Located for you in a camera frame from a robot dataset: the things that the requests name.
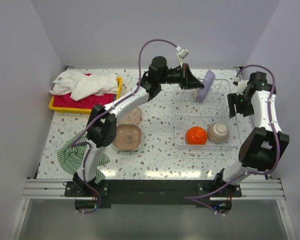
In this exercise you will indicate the purple square plate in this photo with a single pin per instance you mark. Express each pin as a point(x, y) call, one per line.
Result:
point(208, 80)

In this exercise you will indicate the yellow plastic tray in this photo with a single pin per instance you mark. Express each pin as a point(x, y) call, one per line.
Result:
point(85, 110)

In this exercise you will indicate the white towel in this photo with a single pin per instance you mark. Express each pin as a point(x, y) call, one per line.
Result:
point(80, 86)

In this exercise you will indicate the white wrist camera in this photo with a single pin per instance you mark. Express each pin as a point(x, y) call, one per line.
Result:
point(182, 53)
point(241, 85)

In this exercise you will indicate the clear glass cup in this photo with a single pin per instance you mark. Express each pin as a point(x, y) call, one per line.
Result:
point(186, 94)

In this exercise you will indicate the aluminium frame rail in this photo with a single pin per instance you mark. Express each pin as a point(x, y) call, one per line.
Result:
point(44, 189)

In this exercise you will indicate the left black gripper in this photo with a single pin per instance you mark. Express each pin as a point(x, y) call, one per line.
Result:
point(187, 80)

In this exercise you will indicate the brown square plate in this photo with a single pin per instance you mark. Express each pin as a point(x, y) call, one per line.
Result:
point(128, 137)

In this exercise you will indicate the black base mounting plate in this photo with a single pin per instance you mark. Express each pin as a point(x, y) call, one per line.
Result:
point(136, 192)

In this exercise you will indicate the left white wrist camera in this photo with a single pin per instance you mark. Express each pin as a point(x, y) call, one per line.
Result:
point(182, 53)

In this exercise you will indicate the beige brown ceramic cup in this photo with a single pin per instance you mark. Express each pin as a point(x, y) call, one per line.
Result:
point(196, 95)

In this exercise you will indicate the patterned ceramic bowl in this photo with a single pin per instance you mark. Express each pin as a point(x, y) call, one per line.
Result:
point(218, 133)

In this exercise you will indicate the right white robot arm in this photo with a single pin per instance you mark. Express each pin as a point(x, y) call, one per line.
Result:
point(261, 151)

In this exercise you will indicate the magenta cloth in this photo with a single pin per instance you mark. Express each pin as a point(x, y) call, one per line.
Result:
point(73, 89)

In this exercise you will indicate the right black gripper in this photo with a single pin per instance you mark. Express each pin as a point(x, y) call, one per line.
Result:
point(233, 99)

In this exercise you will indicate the clear brown glass plate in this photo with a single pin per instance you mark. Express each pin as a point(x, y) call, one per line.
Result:
point(134, 117)

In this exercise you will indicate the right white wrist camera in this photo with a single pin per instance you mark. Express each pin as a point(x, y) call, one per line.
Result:
point(241, 85)

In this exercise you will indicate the orange plastic bowl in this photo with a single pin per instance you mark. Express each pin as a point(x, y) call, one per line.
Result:
point(196, 136)

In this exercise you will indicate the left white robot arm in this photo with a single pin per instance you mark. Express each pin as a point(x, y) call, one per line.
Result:
point(101, 129)

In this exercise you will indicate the green striped cloth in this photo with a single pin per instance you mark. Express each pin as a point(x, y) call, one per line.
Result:
point(71, 158)

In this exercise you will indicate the white wire dish rack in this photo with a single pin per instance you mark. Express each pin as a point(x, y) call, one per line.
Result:
point(190, 113)

